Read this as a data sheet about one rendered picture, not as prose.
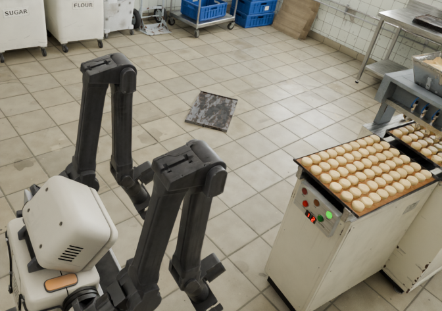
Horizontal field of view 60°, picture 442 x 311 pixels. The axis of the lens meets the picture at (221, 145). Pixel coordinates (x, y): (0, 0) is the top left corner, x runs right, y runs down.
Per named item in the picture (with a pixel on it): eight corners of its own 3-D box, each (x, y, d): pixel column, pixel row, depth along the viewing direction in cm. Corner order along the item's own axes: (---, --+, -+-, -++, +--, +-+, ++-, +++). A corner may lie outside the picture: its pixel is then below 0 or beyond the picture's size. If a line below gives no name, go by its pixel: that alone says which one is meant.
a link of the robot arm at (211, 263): (168, 261, 102) (183, 288, 97) (203, 235, 105) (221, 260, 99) (181, 277, 111) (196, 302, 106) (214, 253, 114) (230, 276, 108)
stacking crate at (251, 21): (255, 16, 643) (258, 4, 632) (271, 25, 621) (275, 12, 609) (227, 19, 609) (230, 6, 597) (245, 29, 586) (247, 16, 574)
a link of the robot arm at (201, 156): (149, 139, 74) (173, 171, 68) (206, 135, 82) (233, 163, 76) (112, 288, 96) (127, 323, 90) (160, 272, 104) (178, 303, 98)
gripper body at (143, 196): (143, 185, 145) (135, 175, 139) (155, 204, 138) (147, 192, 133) (128, 196, 143) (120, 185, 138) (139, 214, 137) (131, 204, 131)
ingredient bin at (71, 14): (61, 55, 422) (55, -18, 377) (41, 33, 458) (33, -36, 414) (108, 49, 453) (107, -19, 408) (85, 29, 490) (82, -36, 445)
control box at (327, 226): (297, 200, 189) (306, 179, 181) (333, 235, 174) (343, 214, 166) (292, 202, 187) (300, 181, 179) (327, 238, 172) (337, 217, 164)
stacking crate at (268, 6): (256, 4, 632) (259, -9, 620) (274, 12, 610) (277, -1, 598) (230, 6, 596) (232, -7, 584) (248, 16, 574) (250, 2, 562)
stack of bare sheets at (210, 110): (200, 93, 404) (200, 90, 403) (237, 102, 401) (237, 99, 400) (184, 121, 356) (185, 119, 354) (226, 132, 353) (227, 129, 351)
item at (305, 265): (338, 239, 269) (392, 134, 216) (377, 277, 247) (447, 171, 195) (259, 277, 233) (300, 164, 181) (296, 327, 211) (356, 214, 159)
